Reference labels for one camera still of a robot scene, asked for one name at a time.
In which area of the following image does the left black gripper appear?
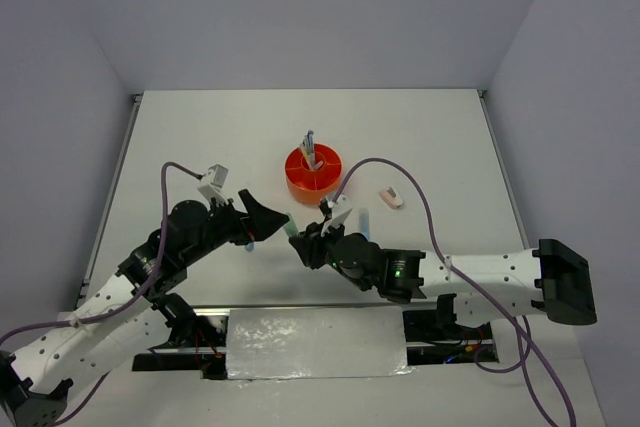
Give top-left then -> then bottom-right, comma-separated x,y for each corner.
183,188 -> 289,266

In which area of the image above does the blue highlighter with clear cap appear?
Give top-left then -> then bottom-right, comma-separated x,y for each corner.
358,208 -> 371,241

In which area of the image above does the pink white correction tape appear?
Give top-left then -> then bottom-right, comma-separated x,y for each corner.
379,187 -> 404,210

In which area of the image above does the yellow thin highlighter pen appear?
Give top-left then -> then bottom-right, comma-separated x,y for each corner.
299,140 -> 314,167

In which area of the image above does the blue white pen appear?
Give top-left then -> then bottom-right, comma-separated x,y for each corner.
303,130 -> 315,156

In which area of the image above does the grey purple pen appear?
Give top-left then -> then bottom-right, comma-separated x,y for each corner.
310,154 -> 323,171

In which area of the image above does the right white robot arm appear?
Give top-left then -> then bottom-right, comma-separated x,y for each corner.
289,223 -> 597,338

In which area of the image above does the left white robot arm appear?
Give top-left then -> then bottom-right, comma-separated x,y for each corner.
1,190 -> 288,426

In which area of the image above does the orange round desk organizer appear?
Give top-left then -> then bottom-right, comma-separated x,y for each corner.
284,144 -> 343,205

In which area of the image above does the silver tape sheet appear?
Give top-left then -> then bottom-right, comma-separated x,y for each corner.
226,306 -> 410,380

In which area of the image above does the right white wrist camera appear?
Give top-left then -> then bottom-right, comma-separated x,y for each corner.
319,194 -> 353,237

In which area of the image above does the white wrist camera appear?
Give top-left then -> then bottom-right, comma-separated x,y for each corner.
319,194 -> 353,237
197,164 -> 229,205

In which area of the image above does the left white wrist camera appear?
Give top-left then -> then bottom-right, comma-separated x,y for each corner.
197,164 -> 229,205

